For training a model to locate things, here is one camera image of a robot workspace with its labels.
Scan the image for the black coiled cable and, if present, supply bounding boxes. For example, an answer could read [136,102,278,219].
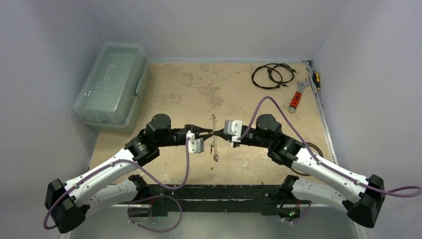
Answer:
[251,63,298,90]

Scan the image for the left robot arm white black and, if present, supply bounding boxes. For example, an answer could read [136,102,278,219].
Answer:
[43,114,213,234]

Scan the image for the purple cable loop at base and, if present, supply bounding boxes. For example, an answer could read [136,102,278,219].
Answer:
[127,194,184,233]

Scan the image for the aluminium frame rail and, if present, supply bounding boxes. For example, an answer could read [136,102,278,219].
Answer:
[89,62,338,185]

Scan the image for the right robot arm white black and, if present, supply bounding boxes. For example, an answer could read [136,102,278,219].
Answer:
[214,114,385,228]

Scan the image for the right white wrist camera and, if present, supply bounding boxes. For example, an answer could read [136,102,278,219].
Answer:
[223,120,243,143]

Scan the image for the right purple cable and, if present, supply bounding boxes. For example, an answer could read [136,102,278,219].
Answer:
[237,96,422,199]

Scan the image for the yellow black screwdriver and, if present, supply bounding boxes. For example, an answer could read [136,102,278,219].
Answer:
[312,72,321,91]

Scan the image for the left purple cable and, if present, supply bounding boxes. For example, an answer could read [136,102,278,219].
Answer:
[43,138,192,231]

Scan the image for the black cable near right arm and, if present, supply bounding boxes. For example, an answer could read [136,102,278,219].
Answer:
[289,142,324,177]

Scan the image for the clear plastic storage box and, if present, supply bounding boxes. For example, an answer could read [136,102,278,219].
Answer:
[73,42,151,134]

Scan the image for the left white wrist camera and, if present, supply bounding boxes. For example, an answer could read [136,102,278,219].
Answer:
[187,138,204,153]

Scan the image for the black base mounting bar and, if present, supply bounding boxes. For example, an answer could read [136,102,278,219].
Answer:
[131,185,309,217]

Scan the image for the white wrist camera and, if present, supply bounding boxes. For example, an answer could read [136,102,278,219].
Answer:
[187,138,204,153]
[223,120,243,143]

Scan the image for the red handled adjustable wrench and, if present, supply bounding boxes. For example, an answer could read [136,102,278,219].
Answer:
[288,78,310,113]

